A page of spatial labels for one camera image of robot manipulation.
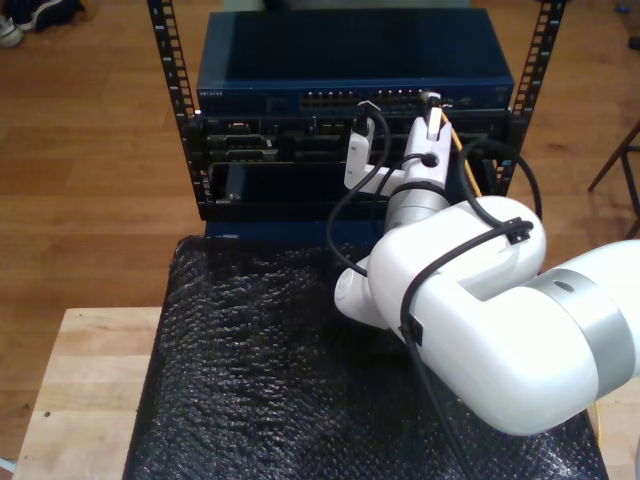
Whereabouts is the white sneaker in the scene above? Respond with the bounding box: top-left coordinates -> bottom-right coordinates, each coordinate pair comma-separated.
0,14 -> 25,49

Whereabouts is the black bubble-wrap mat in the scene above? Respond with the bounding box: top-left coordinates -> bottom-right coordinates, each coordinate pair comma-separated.
122,235 -> 609,480

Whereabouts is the dark blue shoe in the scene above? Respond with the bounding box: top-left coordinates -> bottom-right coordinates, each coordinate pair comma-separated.
12,0 -> 87,32

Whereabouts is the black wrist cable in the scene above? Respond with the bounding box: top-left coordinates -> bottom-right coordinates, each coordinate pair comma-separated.
372,152 -> 441,236

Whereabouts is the dark wooden chair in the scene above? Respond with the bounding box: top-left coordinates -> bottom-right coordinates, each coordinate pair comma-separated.
587,118 -> 640,241

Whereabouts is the black empty rack tray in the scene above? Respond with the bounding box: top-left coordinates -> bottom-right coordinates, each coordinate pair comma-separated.
199,160 -> 504,224

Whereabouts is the blue Netgear network switch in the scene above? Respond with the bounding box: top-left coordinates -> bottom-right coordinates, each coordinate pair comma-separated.
195,10 -> 516,117

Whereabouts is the black perforated rack frame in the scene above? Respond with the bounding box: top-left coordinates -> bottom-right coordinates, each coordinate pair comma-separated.
146,0 -> 570,224

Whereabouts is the blue base board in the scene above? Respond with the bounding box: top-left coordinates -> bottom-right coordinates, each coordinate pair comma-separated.
203,218 -> 394,247

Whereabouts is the black Dell server unit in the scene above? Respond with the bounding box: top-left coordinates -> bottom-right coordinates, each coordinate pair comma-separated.
182,115 -> 527,164

